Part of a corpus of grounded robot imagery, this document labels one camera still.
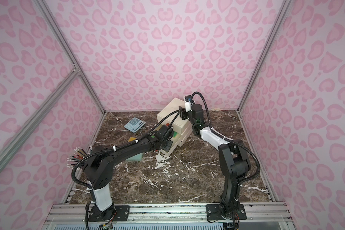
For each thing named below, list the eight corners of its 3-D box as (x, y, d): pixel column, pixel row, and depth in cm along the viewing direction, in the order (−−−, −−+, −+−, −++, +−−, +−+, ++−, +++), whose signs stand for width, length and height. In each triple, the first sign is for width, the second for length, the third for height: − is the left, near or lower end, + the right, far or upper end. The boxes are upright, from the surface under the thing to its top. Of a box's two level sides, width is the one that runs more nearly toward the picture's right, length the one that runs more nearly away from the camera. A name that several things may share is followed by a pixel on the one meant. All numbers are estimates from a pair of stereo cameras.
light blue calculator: (125, 128, 112) (124, 125, 109) (136, 118, 118) (135, 115, 115) (134, 133, 108) (133, 131, 106) (145, 123, 114) (144, 121, 112)
